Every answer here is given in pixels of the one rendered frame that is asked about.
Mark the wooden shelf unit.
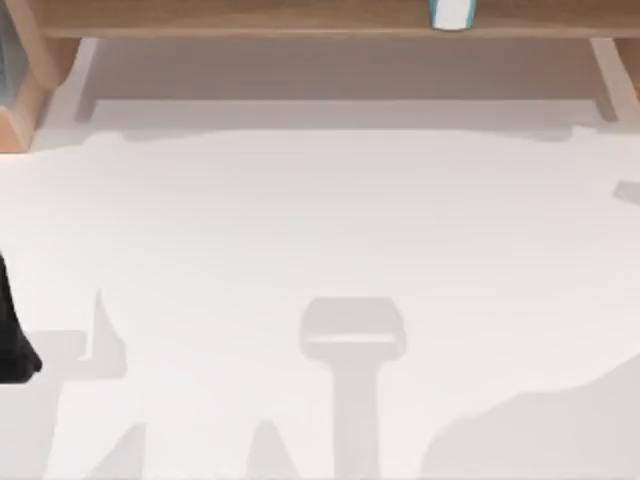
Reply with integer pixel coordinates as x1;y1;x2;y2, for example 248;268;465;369
0;0;640;124

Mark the white and teal cup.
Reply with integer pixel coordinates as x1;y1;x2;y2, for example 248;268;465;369
429;0;477;33

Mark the wooden cupboard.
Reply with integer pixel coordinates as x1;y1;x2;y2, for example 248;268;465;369
0;0;81;154

